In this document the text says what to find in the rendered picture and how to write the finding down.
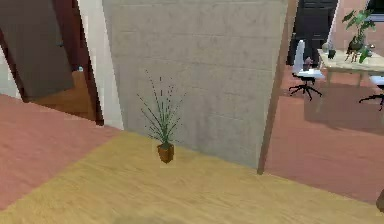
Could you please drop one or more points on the grey vase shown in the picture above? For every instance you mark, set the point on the grey vase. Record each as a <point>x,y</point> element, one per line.
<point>325,47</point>

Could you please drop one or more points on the grassy plant in brown pot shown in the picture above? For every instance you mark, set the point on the grassy plant in brown pot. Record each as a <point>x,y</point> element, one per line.
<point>165,151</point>

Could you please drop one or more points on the small dark cup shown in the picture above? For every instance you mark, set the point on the small dark cup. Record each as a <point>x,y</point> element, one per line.
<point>331,53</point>

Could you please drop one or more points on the black cupboard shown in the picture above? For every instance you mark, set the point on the black cupboard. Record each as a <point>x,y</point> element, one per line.
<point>313,23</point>

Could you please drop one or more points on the brown round object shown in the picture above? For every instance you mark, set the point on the brown round object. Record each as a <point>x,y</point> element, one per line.
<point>380,201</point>

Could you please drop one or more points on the white office chair black base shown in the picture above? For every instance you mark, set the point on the white office chair black base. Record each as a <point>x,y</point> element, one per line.
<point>304,71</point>
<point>377,87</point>

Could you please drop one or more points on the light wooden table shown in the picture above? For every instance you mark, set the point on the light wooden table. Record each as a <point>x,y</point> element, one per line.
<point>350,65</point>

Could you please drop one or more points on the leafy green house plant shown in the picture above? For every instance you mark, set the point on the leafy green house plant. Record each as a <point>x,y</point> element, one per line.
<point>359,31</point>

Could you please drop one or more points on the dark brown room door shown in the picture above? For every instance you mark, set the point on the dark brown room door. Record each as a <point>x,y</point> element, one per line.
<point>36,50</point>

